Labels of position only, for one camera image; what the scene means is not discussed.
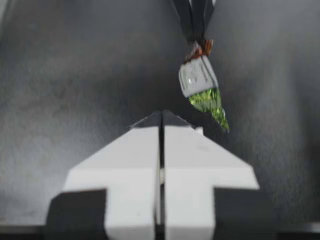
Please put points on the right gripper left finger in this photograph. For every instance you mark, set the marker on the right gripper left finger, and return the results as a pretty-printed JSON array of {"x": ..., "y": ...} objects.
[{"x": 130, "y": 162}]

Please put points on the candy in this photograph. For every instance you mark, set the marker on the candy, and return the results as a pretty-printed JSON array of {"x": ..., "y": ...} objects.
[{"x": 197, "y": 75}]

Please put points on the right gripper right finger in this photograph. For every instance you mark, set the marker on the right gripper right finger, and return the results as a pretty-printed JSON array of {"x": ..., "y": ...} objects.
[{"x": 195, "y": 162}]

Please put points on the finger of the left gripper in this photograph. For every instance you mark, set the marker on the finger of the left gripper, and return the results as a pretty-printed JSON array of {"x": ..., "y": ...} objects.
[
  {"x": 203, "y": 17},
  {"x": 183, "y": 17}
]

